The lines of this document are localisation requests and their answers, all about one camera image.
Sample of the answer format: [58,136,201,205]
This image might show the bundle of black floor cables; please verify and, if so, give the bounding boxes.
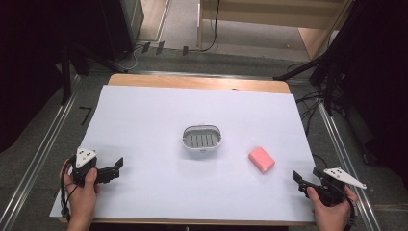
[286,62,345,138]

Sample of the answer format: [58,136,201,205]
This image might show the person's left hand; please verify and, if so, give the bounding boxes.
[63,167,101,231]

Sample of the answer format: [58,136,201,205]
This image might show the dark curtain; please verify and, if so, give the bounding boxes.
[316,0,408,187]
[0,0,107,154]

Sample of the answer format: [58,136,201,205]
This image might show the person's right hand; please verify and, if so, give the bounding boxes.
[306,185,359,231]

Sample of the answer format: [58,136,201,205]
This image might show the pink soap bar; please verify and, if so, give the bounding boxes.
[247,145,276,174]

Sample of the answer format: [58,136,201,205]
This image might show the black cabinet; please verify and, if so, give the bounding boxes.
[95,0,145,63]

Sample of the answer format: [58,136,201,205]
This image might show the black hanging cable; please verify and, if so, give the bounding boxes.
[189,0,221,53]

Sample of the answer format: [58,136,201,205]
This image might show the metal floor rail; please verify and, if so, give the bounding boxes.
[0,74,82,231]
[317,99,383,231]

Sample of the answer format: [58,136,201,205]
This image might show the light wooden furniture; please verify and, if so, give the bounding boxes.
[196,0,354,62]

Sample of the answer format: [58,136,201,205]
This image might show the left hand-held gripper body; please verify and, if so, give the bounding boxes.
[70,146,107,188]

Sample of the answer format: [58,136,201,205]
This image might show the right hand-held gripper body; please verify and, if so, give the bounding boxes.
[310,167,368,207]

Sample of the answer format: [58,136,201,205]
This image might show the white floor cable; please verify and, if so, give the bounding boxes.
[113,44,146,72]

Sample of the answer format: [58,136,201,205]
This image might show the white paper sheet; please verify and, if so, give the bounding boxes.
[49,84,318,223]

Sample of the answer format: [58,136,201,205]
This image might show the black metal stand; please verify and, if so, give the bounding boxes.
[272,54,341,117]

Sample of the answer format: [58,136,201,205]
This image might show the grey slotted soap dish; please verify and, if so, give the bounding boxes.
[181,123,223,152]

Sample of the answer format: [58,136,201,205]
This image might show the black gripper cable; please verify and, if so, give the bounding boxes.
[59,158,79,223]

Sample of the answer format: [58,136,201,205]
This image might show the wooden table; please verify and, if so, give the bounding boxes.
[57,73,318,226]

